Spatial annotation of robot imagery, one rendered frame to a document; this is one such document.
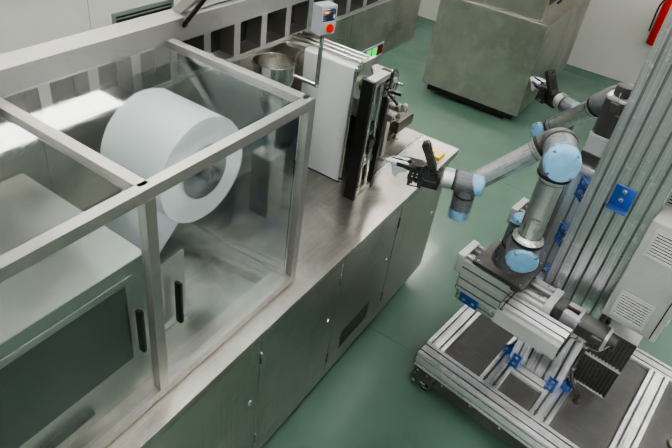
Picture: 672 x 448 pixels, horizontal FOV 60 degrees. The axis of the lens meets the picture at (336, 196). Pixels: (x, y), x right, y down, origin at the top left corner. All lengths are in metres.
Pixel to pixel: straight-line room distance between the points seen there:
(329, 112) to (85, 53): 1.05
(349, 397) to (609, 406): 1.17
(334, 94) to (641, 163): 1.15
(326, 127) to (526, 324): 1.12
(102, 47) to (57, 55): 0.14
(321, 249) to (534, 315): 0.87
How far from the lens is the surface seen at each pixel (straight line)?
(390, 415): 2.86
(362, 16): 2.94
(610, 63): 7.06
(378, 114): 2.34
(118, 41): 1.84
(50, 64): 1.73
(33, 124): 1.51
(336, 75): 2.35
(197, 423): 1.93
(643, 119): 2.22
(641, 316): 2.49
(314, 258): 2.14
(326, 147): 2.51
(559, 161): 2.01
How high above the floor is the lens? 2.33
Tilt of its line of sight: 35 degrees down
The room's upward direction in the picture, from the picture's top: 9 degrees clockwise
